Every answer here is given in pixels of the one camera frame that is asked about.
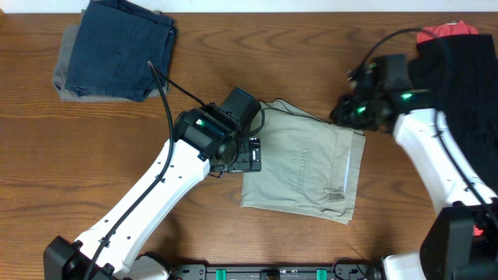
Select khaki shorts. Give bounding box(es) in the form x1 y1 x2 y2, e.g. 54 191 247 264
240 100 366 224

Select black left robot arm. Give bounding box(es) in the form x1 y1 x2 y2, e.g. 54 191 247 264
44 101 262 279

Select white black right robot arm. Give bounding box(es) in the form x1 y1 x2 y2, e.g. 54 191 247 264
331 58 497 279

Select black garment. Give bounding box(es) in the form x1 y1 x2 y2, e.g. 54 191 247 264
409 34 497 191

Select folded navy blue shorts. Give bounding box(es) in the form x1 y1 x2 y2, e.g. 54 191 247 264
64 0 178 103

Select folded grey shorts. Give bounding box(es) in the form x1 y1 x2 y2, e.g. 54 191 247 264
52 9 171 103

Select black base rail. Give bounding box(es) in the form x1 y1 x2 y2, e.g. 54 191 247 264
170 261 384 280

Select black left camera cable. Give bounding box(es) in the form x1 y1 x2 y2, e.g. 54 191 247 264
81 61 266 280

